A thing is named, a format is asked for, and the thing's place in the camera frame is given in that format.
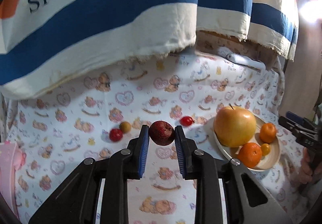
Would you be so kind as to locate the large orange in plate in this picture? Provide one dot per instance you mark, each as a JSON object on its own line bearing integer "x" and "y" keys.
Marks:
{"x": 250, "y": 154}

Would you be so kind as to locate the large yellow apple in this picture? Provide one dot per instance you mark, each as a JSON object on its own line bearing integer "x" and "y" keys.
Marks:
{"x": 234, "y": 126}

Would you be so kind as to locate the baby bear print cloth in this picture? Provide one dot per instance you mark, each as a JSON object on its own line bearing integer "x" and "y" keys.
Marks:
{"x": 72, "y": 122}

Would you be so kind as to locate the cream ceramic plate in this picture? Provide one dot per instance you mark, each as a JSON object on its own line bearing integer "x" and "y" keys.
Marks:
{"x": 266, "y": 162}

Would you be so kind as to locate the striped Paris fabric curtain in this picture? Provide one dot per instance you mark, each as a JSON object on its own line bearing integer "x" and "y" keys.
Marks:
{"x": 47, "y": 42}

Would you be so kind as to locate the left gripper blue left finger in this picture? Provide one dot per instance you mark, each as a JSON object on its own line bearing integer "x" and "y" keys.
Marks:
{"x": 143, "y": 143}

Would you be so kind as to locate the small tan longan far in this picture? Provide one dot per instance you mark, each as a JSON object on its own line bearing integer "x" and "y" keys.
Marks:
{"x": 125, "y": 127}

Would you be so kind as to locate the person's right hand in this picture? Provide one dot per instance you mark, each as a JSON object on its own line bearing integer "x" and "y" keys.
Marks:
{"x": 305, "y": 174}

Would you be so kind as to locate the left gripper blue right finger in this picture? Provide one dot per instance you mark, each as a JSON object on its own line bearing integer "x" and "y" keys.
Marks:
{"x": 180, "y": 144}

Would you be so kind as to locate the white plastic device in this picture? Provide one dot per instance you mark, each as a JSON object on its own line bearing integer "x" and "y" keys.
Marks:
{"x": 240, "y": 59}

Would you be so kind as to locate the dark red plum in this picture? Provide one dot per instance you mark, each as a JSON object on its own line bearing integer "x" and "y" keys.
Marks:
{"x": 161, "y": 133}

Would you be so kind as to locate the red cherry tomato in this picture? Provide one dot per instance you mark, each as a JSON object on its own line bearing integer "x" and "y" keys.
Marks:
{"x": 186, "y": 121}
{"x": 115, "y": 135}

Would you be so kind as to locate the small orange mandarin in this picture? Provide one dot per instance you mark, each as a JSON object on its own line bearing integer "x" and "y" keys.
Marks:
{"x": 268, "y": 133}

